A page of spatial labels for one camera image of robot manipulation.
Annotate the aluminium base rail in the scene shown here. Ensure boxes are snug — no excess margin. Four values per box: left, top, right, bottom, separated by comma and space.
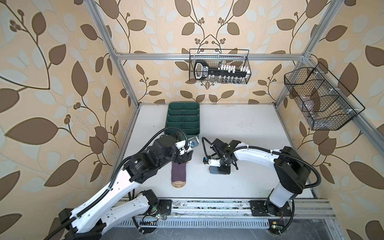
157, 198, 336, 220

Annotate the green compartment tray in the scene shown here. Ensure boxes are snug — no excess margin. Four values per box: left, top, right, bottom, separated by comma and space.
165, 102, 200, 138

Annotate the wire basket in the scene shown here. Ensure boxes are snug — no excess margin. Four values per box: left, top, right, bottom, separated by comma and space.
284, 63, 366, 131
189, 48, 252, 85

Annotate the purple sock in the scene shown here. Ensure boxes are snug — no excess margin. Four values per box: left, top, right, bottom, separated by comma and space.
171, 163, 187, 188

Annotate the blue orange striped sock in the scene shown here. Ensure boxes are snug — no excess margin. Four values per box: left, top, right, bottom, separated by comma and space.
209, 166, 220, 175

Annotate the black socket set tool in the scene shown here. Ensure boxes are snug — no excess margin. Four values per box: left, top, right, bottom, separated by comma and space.
192, 60, 252, 80

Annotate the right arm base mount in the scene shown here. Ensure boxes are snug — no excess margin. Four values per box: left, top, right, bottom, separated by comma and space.
249, 200, 292, 217

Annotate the back wire basket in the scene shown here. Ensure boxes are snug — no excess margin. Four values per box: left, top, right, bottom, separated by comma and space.
189, 48, 252, 85

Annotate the right wire basket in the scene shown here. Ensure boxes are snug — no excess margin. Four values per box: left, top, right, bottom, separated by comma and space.
284, 63, 366, 131

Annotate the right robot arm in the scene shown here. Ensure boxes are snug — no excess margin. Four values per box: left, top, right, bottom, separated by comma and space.
202, 137, 322, 216

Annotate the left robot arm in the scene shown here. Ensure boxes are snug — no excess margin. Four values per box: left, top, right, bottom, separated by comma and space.
45, 128, 199, 240

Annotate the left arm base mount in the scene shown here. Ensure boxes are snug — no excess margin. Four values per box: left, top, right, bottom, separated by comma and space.
144, 199, 173, 217

